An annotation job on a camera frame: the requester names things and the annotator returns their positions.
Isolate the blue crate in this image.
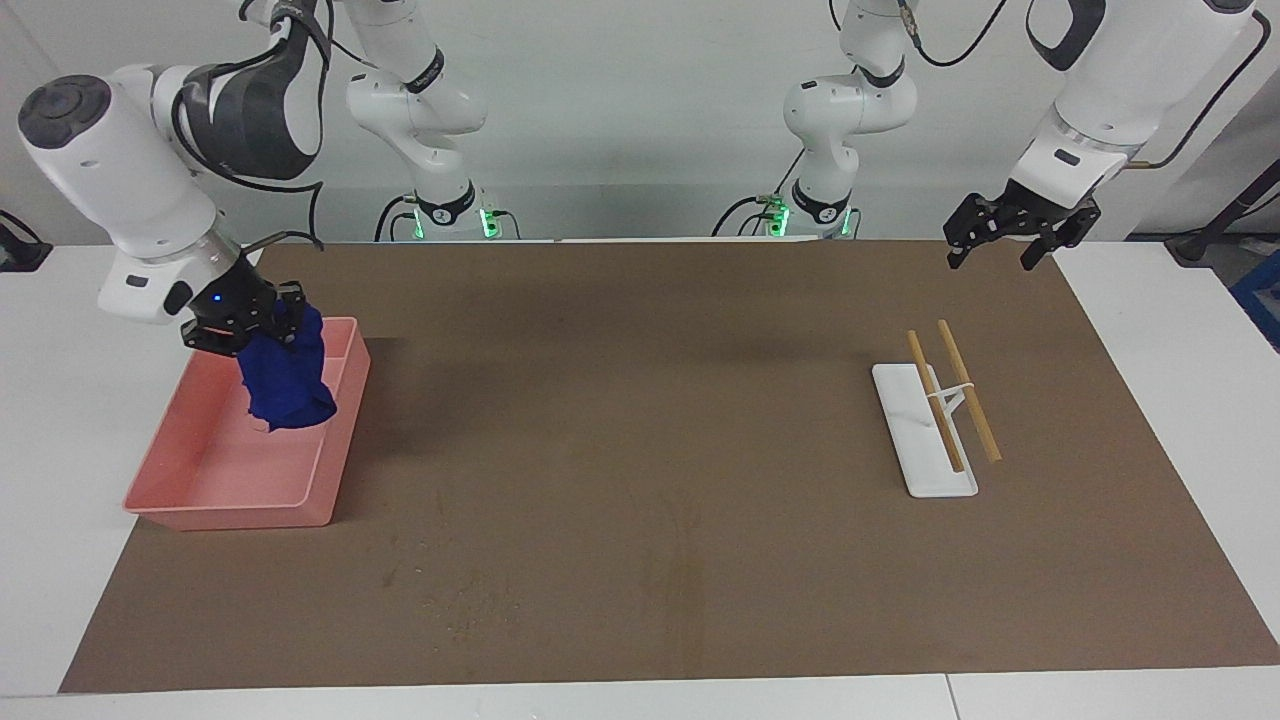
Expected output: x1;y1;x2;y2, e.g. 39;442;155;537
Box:
1232;250;1280;353

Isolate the black arm base cable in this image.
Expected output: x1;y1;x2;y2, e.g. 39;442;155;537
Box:
712;148;807;238
374;194;417;243

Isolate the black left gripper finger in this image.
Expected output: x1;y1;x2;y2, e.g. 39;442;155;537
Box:
1020;205;1102;271
944;195;1004;269

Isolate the black stand leg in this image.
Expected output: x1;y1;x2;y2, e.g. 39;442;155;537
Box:
1165;160;1280;266

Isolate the black clamp with cable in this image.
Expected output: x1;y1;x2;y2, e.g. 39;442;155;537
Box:
0;210;53;273

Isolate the black left arm base cable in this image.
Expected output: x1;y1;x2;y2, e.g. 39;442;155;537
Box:
712;148;807;238

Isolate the dark blue towel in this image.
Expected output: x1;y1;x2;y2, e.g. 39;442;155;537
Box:
238;305;338;433

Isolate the pink plastic bin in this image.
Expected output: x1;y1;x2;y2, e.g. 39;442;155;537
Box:
123;317;371;531

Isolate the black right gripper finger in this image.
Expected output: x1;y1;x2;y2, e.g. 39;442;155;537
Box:
272;283;307;346
182;318;246;358

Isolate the brown table mat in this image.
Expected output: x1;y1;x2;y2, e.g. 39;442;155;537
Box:
58;238;1280;694

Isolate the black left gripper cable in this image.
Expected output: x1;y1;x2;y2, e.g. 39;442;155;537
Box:
895;0;1273;171

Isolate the black right arm base cable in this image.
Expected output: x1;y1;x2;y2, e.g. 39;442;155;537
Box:
374;194;417;243

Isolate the white rack with wooden rods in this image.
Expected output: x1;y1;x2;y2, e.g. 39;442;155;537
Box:
872;320;1004;499

